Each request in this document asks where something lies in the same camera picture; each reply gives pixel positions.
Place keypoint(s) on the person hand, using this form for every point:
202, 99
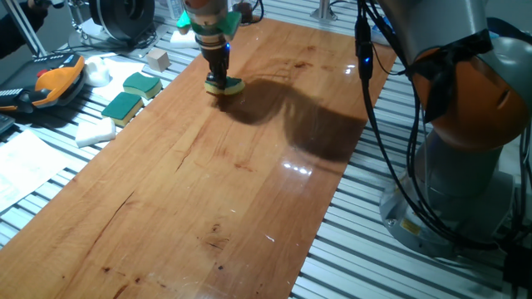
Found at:
35, 3

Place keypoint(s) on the white paper sheet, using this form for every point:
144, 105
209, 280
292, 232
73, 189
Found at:
25, 166
118, 68

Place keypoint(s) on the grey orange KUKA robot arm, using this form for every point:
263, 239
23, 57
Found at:
440, 25

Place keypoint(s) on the glossy wooden board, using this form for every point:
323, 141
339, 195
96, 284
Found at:
187, 207

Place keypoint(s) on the small wooden cube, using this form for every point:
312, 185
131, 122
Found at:
158, 60

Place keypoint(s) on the white foam block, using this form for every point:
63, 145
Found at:
95, 133
183, 40

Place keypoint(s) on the aluminium frame bar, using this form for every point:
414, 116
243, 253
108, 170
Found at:
325, 8
26, 29

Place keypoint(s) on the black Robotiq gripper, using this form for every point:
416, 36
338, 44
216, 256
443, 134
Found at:
218, 60

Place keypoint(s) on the orange black teach pendant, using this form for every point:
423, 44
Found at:
54, 81

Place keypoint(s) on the person in dark clothes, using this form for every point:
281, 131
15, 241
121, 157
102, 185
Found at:
12, 33

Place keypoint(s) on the glass cup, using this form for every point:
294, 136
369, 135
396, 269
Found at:
245, 14

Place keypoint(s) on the black round spool device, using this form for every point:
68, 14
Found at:
120, 16

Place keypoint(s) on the small white cup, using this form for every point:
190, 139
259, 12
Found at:
97, 72

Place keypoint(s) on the blue tissue packet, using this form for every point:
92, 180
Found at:
380, 35

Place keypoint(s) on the wavy green yellow sponge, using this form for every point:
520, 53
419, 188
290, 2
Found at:
141, 83

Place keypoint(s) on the black computer keyboard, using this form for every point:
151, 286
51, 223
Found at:
5, 124

